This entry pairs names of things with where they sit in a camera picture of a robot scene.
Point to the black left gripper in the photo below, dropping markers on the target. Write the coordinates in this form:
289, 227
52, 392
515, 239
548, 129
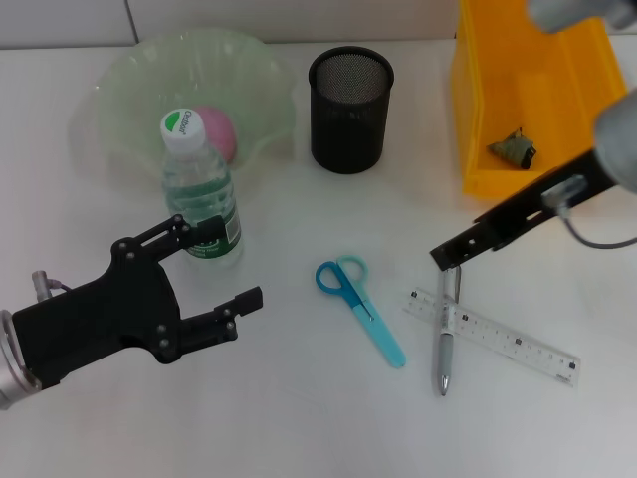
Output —
109, 318

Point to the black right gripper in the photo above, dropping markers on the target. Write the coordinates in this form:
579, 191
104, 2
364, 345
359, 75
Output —
527, 211

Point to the clear green-label water bottle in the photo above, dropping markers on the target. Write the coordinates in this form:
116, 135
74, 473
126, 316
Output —
199, 174

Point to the teal plastic wrapper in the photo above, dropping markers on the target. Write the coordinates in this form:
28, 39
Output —
510, 149

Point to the grey retractable pen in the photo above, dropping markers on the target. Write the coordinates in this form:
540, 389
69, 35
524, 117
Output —
446, 348

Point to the transparent plastic ruler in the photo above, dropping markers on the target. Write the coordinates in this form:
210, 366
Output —
517, 343

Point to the blue scissors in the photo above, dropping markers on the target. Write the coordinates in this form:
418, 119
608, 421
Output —
370, 318

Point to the pink peach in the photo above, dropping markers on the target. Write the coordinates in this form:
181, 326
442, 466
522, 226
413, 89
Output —
224, 134

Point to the black mesh pen cup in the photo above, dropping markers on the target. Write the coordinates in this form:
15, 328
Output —
348, 124

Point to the green wavy glass plate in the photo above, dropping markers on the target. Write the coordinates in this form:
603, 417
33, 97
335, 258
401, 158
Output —
134, 74

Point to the yellow plastic storage bin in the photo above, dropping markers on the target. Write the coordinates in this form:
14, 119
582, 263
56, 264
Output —
497, 99

